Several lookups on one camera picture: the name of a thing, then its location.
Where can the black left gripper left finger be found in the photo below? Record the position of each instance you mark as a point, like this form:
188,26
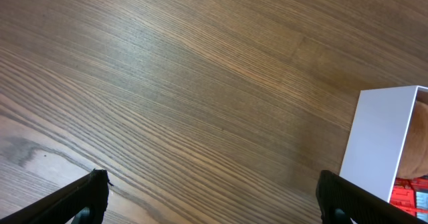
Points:
82,201

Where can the red toy fire truck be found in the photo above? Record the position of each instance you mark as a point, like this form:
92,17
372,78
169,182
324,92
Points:
410,195

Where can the white box pink inside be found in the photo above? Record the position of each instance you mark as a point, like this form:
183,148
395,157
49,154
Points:
377,137

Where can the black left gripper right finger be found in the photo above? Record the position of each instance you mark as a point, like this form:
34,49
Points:
342,202

